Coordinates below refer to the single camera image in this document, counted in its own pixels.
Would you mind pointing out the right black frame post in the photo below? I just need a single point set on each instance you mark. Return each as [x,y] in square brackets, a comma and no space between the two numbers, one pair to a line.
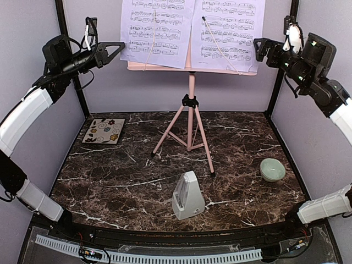
[280,75]

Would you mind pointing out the small circuit board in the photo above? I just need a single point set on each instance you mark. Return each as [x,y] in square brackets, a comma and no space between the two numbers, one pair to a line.
[89,254]

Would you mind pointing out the pale green bowl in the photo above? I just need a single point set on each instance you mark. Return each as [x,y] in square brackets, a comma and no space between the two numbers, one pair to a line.
[272,170]

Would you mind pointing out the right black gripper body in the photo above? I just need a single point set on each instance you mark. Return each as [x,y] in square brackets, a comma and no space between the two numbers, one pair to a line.
[299,69]

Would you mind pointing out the left black frame post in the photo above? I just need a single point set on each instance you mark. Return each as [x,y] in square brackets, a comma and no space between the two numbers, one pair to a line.
[73,72]

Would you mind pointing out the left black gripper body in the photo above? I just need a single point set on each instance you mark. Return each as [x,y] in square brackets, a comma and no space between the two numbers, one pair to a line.
[71,66]

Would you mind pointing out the pink music stand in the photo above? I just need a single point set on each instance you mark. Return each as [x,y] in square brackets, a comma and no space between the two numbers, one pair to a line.
[189,101]

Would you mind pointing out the white metronome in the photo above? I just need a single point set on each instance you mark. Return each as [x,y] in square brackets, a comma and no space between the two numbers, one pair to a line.
[187,199]

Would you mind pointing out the black frame post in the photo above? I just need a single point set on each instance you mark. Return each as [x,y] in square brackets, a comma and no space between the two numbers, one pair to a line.
[280,75]
[73,72]

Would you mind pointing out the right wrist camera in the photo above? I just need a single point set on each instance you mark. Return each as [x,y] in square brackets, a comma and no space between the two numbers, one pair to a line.
[293,36]

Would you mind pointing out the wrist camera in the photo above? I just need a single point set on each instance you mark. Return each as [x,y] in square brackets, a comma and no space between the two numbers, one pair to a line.
[90,38]
[293,36]

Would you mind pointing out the white slotted cable duct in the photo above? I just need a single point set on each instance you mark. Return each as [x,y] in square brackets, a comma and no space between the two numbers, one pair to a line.
[111,256]

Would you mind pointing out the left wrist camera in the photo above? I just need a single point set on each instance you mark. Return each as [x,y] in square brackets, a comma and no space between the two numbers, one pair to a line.
[90,38]

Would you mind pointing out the purple sheet music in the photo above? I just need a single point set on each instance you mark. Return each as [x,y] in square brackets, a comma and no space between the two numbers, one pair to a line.
[223,32]
[156,31]

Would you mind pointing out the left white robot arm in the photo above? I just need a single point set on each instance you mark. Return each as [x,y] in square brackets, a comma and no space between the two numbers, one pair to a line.
[44,92]

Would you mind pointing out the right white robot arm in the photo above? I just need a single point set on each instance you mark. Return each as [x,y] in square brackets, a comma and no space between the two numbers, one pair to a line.
[335,103]

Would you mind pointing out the floral ceramic tile coaster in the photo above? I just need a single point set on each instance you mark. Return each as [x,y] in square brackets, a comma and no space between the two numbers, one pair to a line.
[104,131]

